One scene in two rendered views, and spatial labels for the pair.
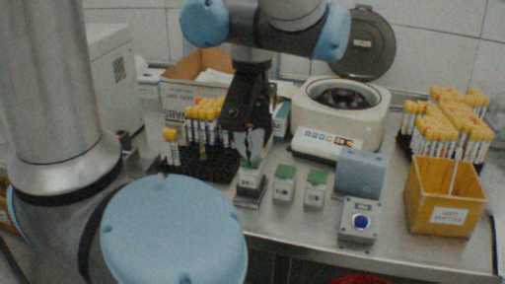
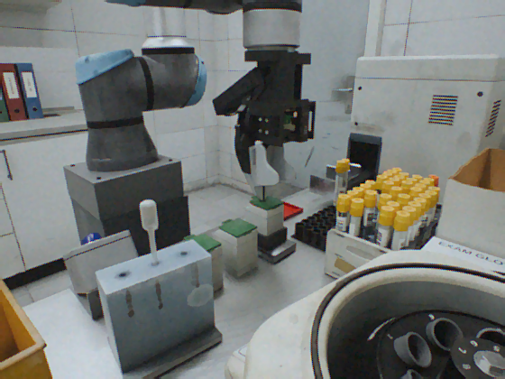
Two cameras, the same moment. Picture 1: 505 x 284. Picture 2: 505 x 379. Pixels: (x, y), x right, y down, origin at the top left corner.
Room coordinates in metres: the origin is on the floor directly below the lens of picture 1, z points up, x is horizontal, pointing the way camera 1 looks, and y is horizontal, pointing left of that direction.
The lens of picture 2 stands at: (0.80, -0.40, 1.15)
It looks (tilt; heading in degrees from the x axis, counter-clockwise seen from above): 20 degrees down; 118
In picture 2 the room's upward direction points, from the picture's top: straight up
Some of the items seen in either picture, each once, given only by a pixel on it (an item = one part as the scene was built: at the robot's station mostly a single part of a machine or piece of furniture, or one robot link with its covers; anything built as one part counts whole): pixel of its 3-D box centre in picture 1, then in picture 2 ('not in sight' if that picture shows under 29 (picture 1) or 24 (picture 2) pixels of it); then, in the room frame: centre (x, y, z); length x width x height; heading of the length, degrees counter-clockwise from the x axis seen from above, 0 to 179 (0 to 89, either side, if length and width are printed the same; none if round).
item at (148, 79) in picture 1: (134, 73); not in sight; (1.16, 0.42, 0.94); 0.22 x 0.12 x 0.13; 77
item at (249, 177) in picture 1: (251, 177); (264, 221); (0.60, 0.01, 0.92); 0.05 x 0.04 x 0.06; 164
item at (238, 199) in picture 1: (251, 186); (264, 236); (0.60, 0.01, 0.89); 0.09 x 0.05 x 0.04; 164
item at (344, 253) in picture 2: (228, 134); (390, 237); (0.79, 0.07, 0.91); 0.20 x 0.10 x 0.07; 73
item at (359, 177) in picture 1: (360, 176); (160, 305); (0.60, -0.22, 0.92); 0.10 x 0.07 x 0.10; 65
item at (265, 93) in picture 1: (252, 88); (274, 99); (0.62, 0.01, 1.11); 0.09 x 0.08 x 0.12; 164
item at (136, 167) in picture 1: (116, 159); (347, 173); (0.66, 0.32, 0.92); 0.21 x 0.07 x 0.05; 73
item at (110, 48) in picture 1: (70, 93); (426, 124); (0.81, 0.48, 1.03); 0.31 x 0.27 x 0.30; 73
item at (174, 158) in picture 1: (198, 147); (343, 200); (0.70, 0.13, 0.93); 0.17 x 0.09 x 0.11; 73
